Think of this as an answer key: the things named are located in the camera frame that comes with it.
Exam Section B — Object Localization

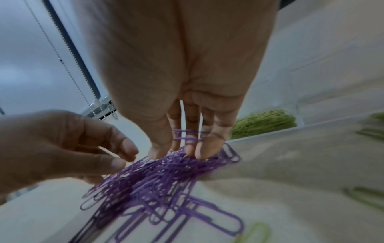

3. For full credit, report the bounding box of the black window frame strip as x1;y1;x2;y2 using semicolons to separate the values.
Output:
41;0;116;118

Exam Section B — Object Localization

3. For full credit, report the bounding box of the pile of purple paper clips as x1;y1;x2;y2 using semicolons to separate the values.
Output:
72;142;242;243

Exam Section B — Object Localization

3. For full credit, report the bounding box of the pile of green paper clips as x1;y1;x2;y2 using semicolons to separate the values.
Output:
229;109;298;140

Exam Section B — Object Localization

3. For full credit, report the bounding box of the white bead chain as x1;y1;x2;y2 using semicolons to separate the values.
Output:
23;0;119;120

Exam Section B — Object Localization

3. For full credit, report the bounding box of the white plastic organizer box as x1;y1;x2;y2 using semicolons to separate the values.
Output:
225;7;384;145

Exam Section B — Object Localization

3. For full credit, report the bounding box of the person's left hand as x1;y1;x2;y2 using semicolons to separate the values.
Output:
0;109;139;202

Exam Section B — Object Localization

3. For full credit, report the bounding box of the single purple clip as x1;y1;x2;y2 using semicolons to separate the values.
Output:
172;129;204;143

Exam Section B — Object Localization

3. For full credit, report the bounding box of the person's right hand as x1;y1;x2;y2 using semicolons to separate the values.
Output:
73;0;280;160

